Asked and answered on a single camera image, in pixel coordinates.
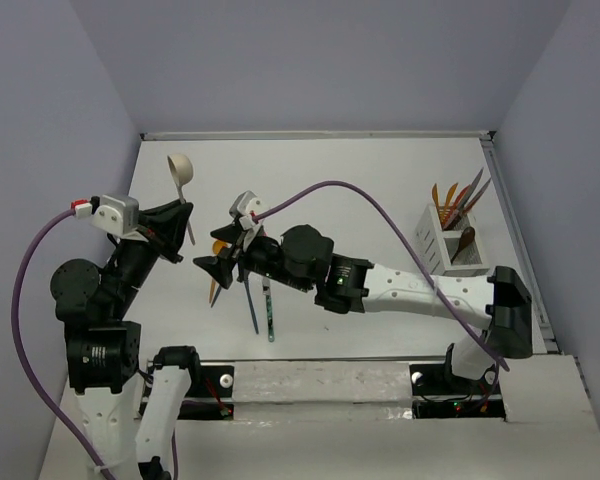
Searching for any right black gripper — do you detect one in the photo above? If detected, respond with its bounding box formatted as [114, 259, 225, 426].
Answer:
[193, 219, 314, 293]

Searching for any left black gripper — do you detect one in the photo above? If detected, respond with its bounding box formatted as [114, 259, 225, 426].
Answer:
[107, 195, 194, 311]

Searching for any patterned-handle metal knife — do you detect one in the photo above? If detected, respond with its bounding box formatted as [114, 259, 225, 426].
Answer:
[262, 277, 275, 343]

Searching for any beige plastic spoon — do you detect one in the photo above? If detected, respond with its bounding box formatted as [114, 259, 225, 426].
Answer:
[166, 152, 197, 246]

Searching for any yellow-orange plastic knife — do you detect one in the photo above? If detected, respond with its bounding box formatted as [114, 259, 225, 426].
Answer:
[439, 183, 458, 226]

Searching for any orange-red plastic knife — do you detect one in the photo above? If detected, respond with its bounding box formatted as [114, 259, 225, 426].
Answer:
[442, 185, 471, 230]

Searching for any dark brown wooden spoon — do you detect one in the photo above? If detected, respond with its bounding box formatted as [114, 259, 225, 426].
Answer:
[451, 226, 476, 262]

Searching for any black-handle metal knife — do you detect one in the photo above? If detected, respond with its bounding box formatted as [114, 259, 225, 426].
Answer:
[452, 179, 491, 225]

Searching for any pink-handle metal knife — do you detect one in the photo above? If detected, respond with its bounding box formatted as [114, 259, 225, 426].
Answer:
[455, 168, 483, 215]

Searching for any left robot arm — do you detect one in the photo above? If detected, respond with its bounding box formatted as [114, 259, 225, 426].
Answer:
[50, 197, 202, 479]

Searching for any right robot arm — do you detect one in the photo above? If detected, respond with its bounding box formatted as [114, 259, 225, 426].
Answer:
[193, 222, 533, 392]

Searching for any teal plastic knife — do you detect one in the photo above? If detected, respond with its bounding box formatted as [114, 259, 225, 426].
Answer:
[243, 278, 259, 335]

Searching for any yellow-orange plastic spoon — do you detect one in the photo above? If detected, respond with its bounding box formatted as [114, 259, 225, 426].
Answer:
[208, 240, 228, 305]

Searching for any blue plastic spoon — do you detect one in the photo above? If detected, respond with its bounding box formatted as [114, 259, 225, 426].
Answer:
[210, 286, 223, 308]

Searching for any white two-compartment utensil holder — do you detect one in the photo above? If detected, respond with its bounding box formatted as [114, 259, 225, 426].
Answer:
[414, 203, 490, 277]

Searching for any orange knife in holder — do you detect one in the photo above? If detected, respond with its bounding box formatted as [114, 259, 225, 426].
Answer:
[431, 183, 440, 213]

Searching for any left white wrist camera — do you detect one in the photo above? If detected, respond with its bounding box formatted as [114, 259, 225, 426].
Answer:
[71, 194, 139, 239]

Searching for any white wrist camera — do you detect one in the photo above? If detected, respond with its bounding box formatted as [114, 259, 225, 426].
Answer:
[71, 194, 139, 239]
[229, 190, 269, 231]

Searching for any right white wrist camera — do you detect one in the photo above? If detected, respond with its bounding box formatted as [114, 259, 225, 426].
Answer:
[229, 190, 269, 231]

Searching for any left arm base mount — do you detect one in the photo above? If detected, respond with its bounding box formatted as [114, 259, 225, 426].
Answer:
[178, 363, 235, 421]

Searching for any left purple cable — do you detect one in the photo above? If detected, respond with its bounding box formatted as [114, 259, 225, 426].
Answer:
[10, 208, 181, 480]

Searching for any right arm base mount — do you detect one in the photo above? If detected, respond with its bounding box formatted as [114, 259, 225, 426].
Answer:
[410, 363, 506, 420]

